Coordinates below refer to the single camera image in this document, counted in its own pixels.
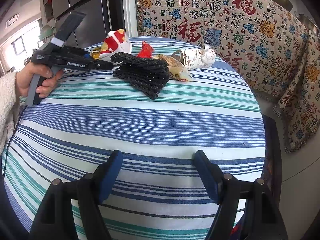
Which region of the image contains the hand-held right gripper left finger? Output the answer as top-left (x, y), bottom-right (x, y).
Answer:
top-left (29, 149), bottom-right (123, 240)

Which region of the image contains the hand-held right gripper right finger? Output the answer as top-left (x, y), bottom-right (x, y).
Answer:
top-left (194, 150), bottom-right (288, 240)

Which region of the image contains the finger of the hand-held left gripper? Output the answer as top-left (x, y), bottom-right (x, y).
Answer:
top-left (86, 59), bottom-right (114, 72)
top-left (84, 51), bottom-right (100, 61)

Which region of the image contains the red white snack bag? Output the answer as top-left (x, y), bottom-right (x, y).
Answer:
top-left (90, 29), bottom-right (133, 62)

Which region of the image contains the black mesh net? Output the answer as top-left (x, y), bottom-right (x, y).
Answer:
top-left (110, 52), bottom-right (171, 101)

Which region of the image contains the red orange wrapper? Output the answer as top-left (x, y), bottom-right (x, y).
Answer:
top-left (137, 41), bottom-right (155, 59)

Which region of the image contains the beige snack packet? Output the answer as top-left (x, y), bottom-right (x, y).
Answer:
top-left (152, 54), bottom-right (194, 82)

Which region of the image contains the white paper wrapper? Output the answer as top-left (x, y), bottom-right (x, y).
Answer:
top-left (172, 43), bottom-right (217, 70)

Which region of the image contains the person's left forearm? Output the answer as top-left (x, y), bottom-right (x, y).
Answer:
top-left (0, 71), bottom-right (22, 153)

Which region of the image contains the person's left hand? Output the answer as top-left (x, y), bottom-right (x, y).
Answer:
top-left (16, 61), bottom-right (64, 99)

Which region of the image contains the striped tablecloth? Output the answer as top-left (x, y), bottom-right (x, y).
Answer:
top-left (0, 37), bottom-right (267, 240)

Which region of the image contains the large printed blanket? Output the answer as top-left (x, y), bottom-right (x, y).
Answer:
top-left (134, 0), bottom-right (309, 98)

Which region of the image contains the small printed blanket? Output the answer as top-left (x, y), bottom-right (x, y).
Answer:
top-left (276, 30), bottom-right (320, 153)

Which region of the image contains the steel pot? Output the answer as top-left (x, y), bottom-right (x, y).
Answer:
top-left (295, 11), bottom-right (320, 38)

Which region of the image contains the black door frame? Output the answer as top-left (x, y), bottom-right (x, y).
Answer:
top-left (106, 0), bottom-right (126, 39)

